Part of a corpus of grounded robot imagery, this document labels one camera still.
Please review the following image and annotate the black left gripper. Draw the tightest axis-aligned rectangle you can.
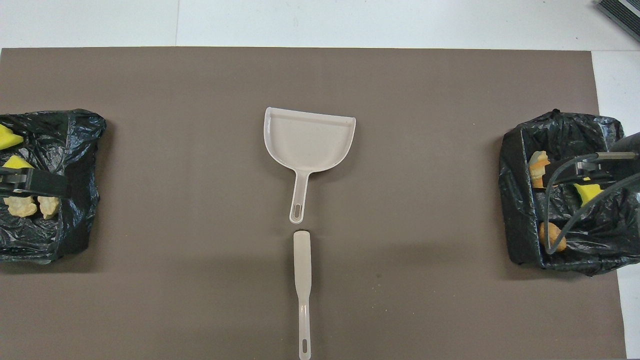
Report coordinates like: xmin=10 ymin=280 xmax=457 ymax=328
xmin=0 ymin=167 xmax=70 ymax=200

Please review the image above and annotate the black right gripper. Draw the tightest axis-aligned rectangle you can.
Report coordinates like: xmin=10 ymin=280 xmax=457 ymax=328
xmin=545 ymin=159 xmax=617 ymax=189

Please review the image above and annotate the pale beige bread chunk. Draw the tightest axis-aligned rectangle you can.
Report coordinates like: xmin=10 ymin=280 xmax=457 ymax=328
xmin=37 ymin=196 xmax=61 ymax=220

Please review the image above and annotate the tan layered pastry chunk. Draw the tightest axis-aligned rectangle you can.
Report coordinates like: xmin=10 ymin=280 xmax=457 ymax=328
xmin=529 ymin=150 xmax=552 ymax=190

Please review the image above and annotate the small yellow sponge piece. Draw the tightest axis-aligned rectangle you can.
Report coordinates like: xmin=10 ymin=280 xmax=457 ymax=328
xmin=573 ymin=182 xmax=604 ymax=206

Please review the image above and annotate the tan ridged pastry piece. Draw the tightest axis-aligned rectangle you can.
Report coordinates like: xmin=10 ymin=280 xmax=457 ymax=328
xmin=3 ymin=196 xmax=39 ymax=219

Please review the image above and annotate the large yellow sponge piece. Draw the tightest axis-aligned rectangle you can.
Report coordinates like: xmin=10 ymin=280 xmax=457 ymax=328
xmin=2 ymin=154 xmax=35 ymax=171

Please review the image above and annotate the yellow and green sponge piece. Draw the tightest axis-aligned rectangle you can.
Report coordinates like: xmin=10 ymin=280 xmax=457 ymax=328
xmin=0 ymin=124 xmax=24 ymax=150

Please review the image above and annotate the brown potato-shaped bread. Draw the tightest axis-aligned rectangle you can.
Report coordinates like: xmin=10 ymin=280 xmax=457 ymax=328
xmin=538 ymin=221 xmax=568 ymax=253

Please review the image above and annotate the beige plastic dustpan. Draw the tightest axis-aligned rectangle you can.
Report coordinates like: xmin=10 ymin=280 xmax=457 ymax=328
xmin=263 ymin=106 xmax=357 ymax=225

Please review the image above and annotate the beige hand brush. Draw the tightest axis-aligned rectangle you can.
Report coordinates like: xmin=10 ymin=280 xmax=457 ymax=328
xmin=293 ymin=230 xmax=313 ymax=360

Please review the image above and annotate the black plastic bag bin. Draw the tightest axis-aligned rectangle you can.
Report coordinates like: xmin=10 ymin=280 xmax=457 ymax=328
xmin=498 ymin=110 xmax=640 ymax=277
xmin=0 ymin=109 xmax=107 ymax=265

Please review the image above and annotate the dark ribbed panel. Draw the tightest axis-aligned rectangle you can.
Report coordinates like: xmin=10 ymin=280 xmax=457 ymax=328
xmin=595 ymin=0 xmax=640 ymax=43

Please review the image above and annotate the brown table mat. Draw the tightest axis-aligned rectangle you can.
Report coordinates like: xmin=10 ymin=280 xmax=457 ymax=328
xmin=0 ymin=47 xmax=627 ymax=360

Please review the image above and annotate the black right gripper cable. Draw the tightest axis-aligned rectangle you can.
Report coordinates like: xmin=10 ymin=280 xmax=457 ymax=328
xmin=543 ymin=152 xmax=640 ymax=255

